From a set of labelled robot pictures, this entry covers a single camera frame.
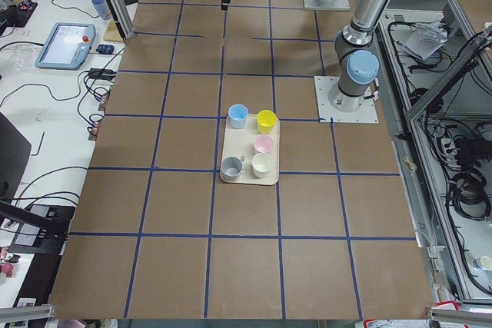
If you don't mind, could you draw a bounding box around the blue plastic cup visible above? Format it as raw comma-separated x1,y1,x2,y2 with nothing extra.
228,104,249,129

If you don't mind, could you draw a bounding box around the yellow plastic cup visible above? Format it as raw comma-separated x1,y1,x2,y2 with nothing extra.
257,110,278,134

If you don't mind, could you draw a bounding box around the pink plastic cup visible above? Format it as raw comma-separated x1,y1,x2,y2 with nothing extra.
253,134,274,154

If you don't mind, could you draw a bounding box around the pale green plastic cup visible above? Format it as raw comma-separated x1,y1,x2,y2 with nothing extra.
251,153,274,178

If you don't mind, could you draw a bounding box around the grey plastic cup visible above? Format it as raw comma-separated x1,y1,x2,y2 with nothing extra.
221,156,243,182

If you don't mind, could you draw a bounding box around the small blue mug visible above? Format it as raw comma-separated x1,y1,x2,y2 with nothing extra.
91,0,111,20

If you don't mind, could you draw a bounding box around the cream plastic tray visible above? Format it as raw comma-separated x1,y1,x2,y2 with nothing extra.
220,114,281,186

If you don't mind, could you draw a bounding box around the blue teach pendant tablet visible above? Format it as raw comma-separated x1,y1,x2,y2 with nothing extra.
35,22,96,71

